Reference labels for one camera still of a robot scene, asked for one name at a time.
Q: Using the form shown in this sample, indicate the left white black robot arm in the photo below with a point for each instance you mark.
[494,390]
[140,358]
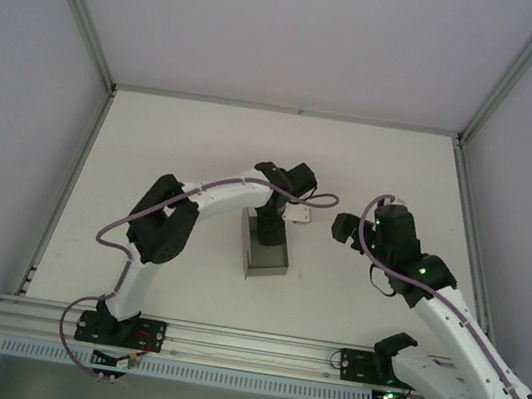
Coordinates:
[225,198]

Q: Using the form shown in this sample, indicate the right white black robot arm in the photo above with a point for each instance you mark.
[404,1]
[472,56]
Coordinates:
[453,330]

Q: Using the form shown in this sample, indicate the aluminium table side rail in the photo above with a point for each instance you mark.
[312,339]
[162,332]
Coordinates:
[83,155]
[471,217]

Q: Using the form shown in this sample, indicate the aluminium table rear rail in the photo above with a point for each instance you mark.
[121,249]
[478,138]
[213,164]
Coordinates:
[260,105]

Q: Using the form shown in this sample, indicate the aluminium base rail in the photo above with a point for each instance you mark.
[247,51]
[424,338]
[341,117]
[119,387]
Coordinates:
[248,346]

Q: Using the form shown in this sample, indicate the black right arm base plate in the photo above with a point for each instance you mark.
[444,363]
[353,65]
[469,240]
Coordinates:
[356,365]

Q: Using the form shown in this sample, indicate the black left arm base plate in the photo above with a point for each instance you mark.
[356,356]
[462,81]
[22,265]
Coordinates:
[150,335]

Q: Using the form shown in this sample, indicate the aluminium frame post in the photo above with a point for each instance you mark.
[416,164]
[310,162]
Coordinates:
[79,3]
[514,72]

